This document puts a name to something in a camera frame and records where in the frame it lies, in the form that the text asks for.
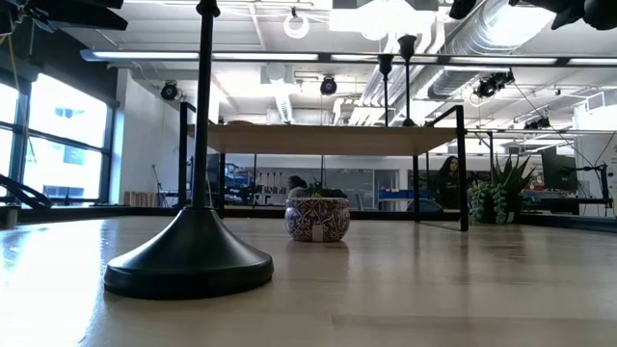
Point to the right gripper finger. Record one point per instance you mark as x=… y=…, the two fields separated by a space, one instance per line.
x=569 y=15
x=463 y=7

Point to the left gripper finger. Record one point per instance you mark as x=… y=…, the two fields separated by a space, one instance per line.
x=87 y=19
x=82 y=3

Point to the black metal candlestick holder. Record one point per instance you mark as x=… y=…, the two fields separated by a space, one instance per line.
x=407 y=45
x=188 y=260
x=385 y=62

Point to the purple patterned candle tin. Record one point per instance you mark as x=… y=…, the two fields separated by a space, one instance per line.
x=315 y=217

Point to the black ceiling spot lamp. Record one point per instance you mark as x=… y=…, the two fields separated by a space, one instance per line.
x=169 y=90
x=328 y=86

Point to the black computer monitor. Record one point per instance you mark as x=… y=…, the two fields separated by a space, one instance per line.
x=559 y=171

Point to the person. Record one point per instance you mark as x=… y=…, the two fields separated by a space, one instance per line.
x=296 y=185
x=448 y=180

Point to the overhead light bar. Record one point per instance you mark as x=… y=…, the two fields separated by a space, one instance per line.
x=265 y=57

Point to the wooden crate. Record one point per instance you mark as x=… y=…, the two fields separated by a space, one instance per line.
x=140 y=198

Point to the green artificial plant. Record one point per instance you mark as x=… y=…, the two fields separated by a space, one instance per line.
x=501 y=193

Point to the wooden shelf riser, black legs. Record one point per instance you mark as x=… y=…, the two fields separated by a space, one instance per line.
x=318 y=140

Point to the blue storage bins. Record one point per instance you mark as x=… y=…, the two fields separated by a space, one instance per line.
x=395 y=194

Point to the silver ceiling air duct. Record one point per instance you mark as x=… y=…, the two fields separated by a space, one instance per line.
x=482 y=34

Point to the black ceiling mounted camera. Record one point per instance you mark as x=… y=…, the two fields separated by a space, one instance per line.
x=494 y=83

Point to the black metal table frame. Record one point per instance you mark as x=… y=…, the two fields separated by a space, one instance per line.
x=96 y=213

